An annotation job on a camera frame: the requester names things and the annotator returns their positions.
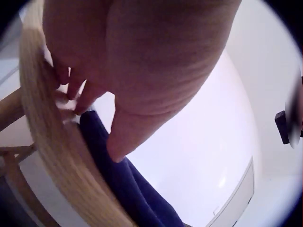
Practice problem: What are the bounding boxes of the person's left hand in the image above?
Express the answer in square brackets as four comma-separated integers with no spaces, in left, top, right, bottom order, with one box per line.
[42,0,242,163]

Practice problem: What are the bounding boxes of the person's left thumb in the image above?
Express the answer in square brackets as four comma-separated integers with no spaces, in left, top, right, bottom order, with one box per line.
[107,97,166,163]

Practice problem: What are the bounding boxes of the dark blue cloth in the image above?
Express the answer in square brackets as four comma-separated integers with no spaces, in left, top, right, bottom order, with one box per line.
[79,111,185,227]

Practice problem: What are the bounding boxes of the light wooden table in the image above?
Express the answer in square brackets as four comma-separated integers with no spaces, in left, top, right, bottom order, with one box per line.
[0,0,139,227]

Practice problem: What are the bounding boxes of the person's left fingers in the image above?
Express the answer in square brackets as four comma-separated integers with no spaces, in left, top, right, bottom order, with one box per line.
[50,59,106,115]

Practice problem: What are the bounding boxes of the white rectangular panel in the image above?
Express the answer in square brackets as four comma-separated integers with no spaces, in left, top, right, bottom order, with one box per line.
[205,156,256,227]

